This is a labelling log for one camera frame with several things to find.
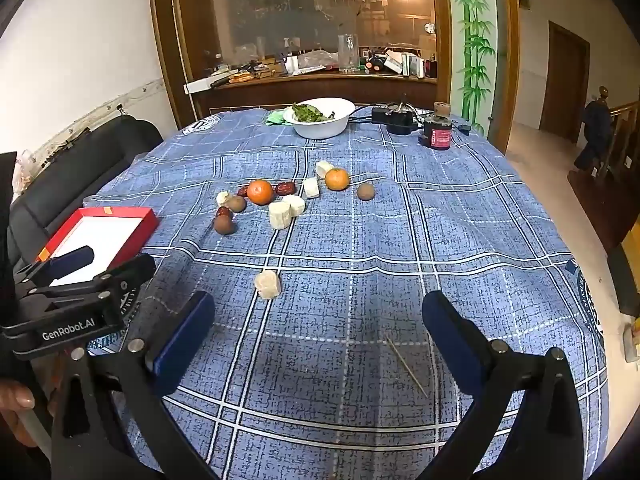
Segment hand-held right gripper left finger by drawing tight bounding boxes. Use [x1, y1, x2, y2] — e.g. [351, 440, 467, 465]
[50, 290, 221, 480]

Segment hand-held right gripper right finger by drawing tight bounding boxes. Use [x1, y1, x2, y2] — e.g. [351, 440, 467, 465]
[421, 290, 584, 480]

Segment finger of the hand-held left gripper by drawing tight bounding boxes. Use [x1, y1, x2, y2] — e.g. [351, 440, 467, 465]
[22, 253, 157, 312]
[15, 245, 96, 292]

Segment red shallow box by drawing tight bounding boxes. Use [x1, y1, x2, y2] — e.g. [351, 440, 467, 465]
[35, 206, 160, 288]

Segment person's left hand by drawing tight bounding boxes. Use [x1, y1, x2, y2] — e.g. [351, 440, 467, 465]
[0, 379, 37, 450]

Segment wooden toothpick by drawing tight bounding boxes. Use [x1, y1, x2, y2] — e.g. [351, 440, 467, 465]
[384, 335, 430, 399]

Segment black leather sofa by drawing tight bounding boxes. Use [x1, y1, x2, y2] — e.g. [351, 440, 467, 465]
[7, 116, 166, 267]

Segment blue plaid tablecloth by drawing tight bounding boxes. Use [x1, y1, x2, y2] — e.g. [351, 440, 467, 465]
[82, 105, 612, 480]

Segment orange tangerine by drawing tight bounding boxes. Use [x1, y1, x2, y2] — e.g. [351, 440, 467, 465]
[247, 179, 275, 206]
[325, 167, 350, 192]

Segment dark cylinder with red label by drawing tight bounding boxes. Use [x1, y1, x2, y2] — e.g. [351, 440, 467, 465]
[419, 102, 454, 151]

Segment black power adapter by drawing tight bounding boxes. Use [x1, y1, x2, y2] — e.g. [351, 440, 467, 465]
[371, 101, 419, 136]

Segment green leafy vegetables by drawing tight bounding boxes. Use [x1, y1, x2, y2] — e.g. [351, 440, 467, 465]
[291, 103, 336, 124]

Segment white bowl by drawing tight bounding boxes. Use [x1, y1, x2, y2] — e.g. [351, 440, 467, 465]
[283, 97, 356, 139]

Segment dark garment on railing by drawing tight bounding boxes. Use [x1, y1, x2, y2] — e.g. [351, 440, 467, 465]
[573, 100, 615, 173]

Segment brown wooden door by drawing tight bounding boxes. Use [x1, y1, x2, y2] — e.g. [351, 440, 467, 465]
[539, 21, 591, 144]

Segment clear plastic bag on counter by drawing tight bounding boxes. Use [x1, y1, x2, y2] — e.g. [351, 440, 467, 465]
[297, 50, 342, 69]

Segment clear glass pitcher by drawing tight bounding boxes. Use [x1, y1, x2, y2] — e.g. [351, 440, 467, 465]
[338, 34, 361, 74]

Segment bamboo print panel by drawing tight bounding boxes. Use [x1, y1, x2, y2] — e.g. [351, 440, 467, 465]
[445, 0, 501, 137]

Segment wooden partition frame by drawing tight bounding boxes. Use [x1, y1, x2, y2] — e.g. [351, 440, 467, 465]
[149, 0, 519, 157]

